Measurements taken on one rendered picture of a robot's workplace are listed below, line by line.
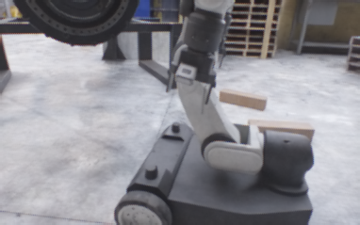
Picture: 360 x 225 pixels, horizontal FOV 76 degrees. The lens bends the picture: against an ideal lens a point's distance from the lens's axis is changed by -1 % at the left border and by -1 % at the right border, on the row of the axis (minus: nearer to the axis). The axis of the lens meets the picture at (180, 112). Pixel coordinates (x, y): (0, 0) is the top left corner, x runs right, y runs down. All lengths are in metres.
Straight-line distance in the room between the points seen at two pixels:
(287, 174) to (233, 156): 0.20
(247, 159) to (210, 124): 0.17
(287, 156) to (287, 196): 0.15
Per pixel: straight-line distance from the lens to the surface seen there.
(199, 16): 0.55
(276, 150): 0.88
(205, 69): 0.58
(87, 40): 1.16
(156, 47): 3.72
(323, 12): 5.42
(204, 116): 0.83
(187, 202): 0.83
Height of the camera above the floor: 0.76
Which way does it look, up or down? 24 degrees down
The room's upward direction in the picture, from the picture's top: 2 degrees clockwise
